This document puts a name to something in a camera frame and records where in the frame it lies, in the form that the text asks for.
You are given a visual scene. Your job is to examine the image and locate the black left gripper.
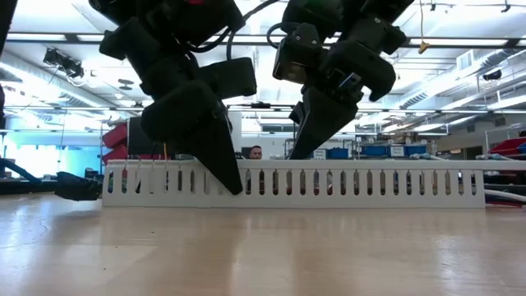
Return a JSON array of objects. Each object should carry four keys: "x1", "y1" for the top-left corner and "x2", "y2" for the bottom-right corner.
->
[{"x1": 98, "y1": 18, "x2": 244, "y2": 197}]

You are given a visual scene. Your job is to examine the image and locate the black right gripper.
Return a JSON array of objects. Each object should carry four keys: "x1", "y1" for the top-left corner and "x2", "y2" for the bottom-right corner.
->
[{"x1": 288, "y1": 38, "x2": 399, "y2": 161}]

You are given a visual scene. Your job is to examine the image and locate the black knit work glove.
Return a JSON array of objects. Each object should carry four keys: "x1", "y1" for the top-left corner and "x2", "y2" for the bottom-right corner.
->
[{"x1": 54, "y1": 171, "x2": 104, "y2": 202}]

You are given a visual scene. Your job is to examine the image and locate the white cable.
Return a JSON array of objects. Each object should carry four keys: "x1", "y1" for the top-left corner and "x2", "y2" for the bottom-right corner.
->
[{"x1": 484, "y1": 187, "x2": 526, "y2": 204}]

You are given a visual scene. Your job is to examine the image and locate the black display panel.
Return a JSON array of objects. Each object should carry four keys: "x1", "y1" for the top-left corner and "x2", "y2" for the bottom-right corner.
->
[{"x1": 127, "y1": 116, "x2": 165, "y2": 157}]

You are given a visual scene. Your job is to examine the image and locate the red storage bins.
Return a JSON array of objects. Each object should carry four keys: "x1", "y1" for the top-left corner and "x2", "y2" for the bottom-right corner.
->
[{"x1": 101, "y1": 122, "x2": 129, "y2": 164}]

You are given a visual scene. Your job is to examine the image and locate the grey rolled mat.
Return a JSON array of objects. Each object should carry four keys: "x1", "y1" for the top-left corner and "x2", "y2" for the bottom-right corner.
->
[
  {"x1": 475, "y1": 152, "x2": 524, "y2": 161},
  {"x1": 409, "y1": 152, "x2": 454, "y2": 161}
]

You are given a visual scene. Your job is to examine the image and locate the yellow hanging hook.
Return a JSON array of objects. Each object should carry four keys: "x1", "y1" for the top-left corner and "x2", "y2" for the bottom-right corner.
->
[{"x1": 418, "y1": 0, "x2": 431, "y2": 54}]

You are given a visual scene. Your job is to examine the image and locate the black metal rack frame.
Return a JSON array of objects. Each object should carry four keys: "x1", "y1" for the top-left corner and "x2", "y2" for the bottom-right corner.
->
[{"x1": 226, "y1": 101, "x2": 298, "y2": 160}]

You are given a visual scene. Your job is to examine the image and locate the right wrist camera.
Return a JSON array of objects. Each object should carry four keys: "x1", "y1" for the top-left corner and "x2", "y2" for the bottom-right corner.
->
[{"x1": 272, "y1": 22, "x2": 330, "y2": 86}]

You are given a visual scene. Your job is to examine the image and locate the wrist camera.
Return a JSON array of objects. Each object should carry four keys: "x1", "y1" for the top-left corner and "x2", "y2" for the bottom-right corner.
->
[
  {"x1": 196, "y1": 56, "x2": 258, "y2": 100},
  {"x1": 272, "y1": 22, "x2": 330, "y2": 86}
]

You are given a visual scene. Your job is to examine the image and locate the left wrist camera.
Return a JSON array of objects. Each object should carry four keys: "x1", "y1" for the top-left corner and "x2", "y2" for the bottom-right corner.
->
[{"x1": 196, "y1": 56, "x2": 258, "y2": 100}]

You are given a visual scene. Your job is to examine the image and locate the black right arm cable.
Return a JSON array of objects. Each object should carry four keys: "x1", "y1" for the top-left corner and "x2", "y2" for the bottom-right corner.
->
[{"x1": 265, "y1": 21, "x2": 289, "y2": 51}]

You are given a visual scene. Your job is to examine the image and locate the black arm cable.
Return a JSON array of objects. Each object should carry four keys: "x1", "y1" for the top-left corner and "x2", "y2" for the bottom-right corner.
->
[
  {"x1": 184, "y1": 0, "x2": 283, "y2": 62},
  {"x1": 265, "y1": 21, "x2": 289, "y2": 51}
]

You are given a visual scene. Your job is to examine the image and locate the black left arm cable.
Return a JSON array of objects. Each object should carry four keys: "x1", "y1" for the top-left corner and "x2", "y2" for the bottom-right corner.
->
[{"x1": 184, "y1": 0, "x2": 283, "y2": 62}]

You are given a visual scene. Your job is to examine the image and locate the silver ceiling duct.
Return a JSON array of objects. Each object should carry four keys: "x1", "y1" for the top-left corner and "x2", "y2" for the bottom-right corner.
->
[
  {"x1": 396, "y1": 48, "x2": 526, "y2": 111},
  {"x1": 0, "y1": 48, "x2": 121, "y2": 110}
]

